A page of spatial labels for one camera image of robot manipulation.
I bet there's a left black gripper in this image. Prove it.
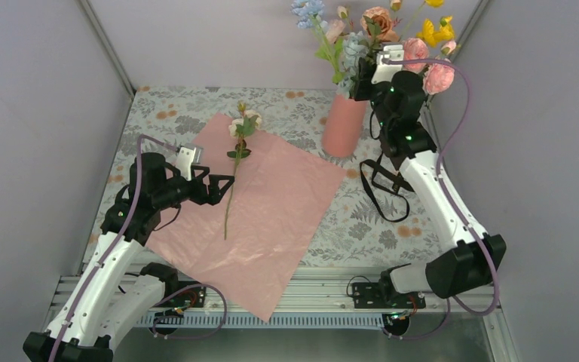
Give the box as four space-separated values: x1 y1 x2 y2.
153 165 233 210

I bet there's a pink cylindrical vase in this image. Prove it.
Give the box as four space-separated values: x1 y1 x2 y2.
322 94 368 158

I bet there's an orange red flower stem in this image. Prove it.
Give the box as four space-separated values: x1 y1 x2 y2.
360 6 400 47

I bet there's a white rose flower stem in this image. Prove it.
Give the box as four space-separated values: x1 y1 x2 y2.
222 102 265 242

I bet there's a bright pink rose flower stem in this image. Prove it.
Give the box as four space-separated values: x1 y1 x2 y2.
403 38 458 96

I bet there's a purple pink wrapping paper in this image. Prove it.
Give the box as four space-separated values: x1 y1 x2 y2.
147 114 345 321

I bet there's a black gold-lettered ribbon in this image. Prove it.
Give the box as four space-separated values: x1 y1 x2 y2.
359 155 413 224

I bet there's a yellow flower stem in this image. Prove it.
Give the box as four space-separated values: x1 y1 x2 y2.
403 0 456 48

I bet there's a light blue peony flower stem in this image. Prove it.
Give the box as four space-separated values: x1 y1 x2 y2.
335 31 369 98

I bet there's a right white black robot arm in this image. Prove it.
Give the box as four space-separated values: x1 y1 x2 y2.
354 54 507 307

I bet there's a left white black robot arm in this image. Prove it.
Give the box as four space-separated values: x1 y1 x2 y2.
23 152 234 361

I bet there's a floral patterned table mat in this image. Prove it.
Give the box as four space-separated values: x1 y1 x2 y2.
85 86 442 267

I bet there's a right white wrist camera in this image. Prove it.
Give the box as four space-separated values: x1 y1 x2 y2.
371 43 404 84

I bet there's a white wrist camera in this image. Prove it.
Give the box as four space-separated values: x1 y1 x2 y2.
175 143 204 181
371 43 404 84

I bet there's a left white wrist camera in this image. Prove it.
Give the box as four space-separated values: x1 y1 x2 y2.
175 143 204 181

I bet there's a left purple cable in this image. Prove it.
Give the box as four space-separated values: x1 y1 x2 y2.
47 133 183 362

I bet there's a purple cable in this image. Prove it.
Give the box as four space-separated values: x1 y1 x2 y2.
47 133 183 362
381 57 501 317

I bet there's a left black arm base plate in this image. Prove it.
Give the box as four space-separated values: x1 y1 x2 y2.
166 287 207 308

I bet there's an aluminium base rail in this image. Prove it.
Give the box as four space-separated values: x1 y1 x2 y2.
52 252 503 330

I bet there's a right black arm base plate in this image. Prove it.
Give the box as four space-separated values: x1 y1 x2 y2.
350 282 427 309

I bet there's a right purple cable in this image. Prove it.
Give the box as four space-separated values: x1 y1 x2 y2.
381 57 501 317

